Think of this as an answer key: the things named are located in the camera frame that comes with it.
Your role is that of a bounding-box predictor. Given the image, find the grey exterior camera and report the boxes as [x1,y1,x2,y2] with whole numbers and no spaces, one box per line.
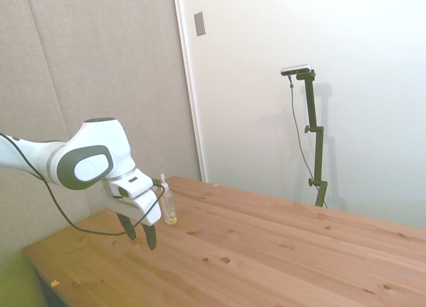
[280,64,314,77]

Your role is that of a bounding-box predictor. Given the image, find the white door frame strip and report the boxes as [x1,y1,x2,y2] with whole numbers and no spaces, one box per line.
[172,0,208,183]

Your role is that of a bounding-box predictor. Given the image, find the black camera stand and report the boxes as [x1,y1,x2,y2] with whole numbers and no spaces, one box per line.
[296,70,329,208]

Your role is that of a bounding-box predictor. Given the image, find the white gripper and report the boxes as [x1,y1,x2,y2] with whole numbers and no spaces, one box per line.
[101,179,162,251]

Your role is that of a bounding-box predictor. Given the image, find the grey wall switch plate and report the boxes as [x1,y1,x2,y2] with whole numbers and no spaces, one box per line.
[194,11,207,37]

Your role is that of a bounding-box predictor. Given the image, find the clear sanitizer spray bottle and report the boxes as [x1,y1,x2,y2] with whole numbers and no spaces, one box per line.
[159,172,178,226]

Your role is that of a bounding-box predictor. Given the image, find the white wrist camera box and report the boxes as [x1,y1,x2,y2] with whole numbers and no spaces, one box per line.
[109,173,160,200]

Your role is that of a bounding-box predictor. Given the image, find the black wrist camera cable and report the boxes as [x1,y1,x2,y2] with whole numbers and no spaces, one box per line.
[0,132,169,236]

